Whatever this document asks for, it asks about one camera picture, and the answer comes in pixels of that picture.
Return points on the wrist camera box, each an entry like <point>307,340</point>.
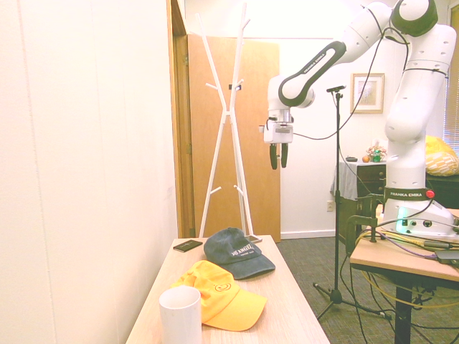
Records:
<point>263,127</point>

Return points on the black electronics box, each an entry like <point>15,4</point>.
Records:
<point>448,256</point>

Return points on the wooden door frame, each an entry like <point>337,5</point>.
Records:
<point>181,143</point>

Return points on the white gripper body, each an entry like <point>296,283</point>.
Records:
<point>281,133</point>

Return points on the white wall outlet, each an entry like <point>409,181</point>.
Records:
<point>330,206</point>

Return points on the black door sign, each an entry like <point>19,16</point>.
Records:
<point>235,87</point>

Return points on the white wooden coat rack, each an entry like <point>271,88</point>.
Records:
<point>226,118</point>

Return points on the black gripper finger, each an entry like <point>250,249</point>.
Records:
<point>273,157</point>
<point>284,156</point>

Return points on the flower bouquet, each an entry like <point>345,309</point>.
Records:
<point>376,148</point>

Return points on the black tripod stand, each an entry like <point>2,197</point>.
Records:
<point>337,215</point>

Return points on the dark wooden dresser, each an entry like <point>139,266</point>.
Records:
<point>371,179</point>

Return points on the white cylindrical cup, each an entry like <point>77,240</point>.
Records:
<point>181,319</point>

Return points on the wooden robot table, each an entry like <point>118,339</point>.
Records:
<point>387,258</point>

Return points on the black camera on stand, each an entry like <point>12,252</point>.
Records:
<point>336,88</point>

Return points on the yellow smiley baseball cap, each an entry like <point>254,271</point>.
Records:
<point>222,299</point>

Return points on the grey cloth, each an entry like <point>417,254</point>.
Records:
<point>346,179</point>

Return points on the black metal clamp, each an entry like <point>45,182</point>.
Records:
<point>353,224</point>

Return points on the navy blue baseball cap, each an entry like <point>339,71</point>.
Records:
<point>233,252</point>

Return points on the framed wall picture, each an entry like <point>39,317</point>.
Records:
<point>367,93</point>

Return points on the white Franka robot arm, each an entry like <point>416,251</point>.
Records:
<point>405,114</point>

